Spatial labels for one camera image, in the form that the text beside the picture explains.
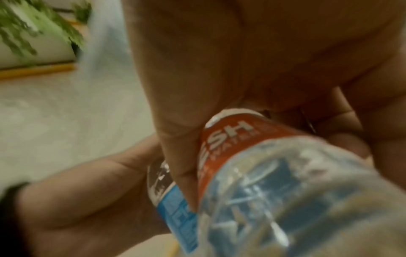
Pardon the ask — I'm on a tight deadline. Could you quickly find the black wristband with markers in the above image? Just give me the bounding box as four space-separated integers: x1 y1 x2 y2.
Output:
0 182 31 257

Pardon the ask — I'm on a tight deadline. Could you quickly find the person's left hand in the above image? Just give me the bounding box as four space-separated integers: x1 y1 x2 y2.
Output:
19 133 174 257

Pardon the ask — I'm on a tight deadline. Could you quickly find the person's right hand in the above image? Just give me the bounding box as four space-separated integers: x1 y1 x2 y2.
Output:
122 0 406 211

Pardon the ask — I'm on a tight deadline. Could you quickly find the green fern plant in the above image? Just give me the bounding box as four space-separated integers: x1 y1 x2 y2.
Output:
0 0 93 57

